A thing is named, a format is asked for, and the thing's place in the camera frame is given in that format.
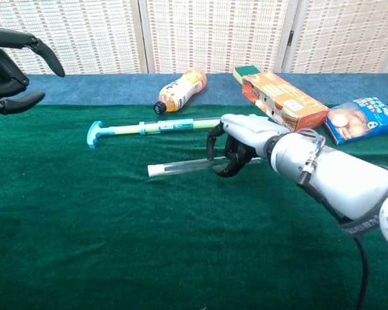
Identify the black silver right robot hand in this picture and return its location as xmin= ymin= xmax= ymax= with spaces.
xmin=206 ymin=113 xmax=290 ymax=178

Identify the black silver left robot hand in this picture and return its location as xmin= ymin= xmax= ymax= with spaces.
xmin=0 ymin=23 xmax=65 ymax=116

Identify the clear plastic tube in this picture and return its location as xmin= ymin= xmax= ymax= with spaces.
xmin=160 ymin=156 xmax=263 ymax=177

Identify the orange cardboard snack box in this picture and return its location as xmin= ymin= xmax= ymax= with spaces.
xmin=241 ymin=71 xmax=330 ymax=132

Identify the green yellow sponge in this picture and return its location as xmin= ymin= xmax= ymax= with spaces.
xmin=233 ymin=65 xmax=262 ymax=83

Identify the teal green water pump toy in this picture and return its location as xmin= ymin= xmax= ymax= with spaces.
xmin=87 ymin=113 xmax=268 ymax=149

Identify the orange drink plastic bottle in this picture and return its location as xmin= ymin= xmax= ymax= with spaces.
xmin=153 ymin=68 xmax=208 ymax=116

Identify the blue fleece table cover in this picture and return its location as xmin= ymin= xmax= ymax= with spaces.
xmin=0 ymin=73 xmax=388 ymax=114

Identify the blue snack bag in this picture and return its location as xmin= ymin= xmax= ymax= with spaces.
xmin=323 ymin=96 xmax=388 ymax=145

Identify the dark green velvet cloth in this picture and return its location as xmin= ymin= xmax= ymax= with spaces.
xmin=0 ymin=103 xmax=388 ymax=310

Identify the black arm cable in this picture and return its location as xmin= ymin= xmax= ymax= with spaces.
xmin=354 ymin=235 xmax=371 ymax=310

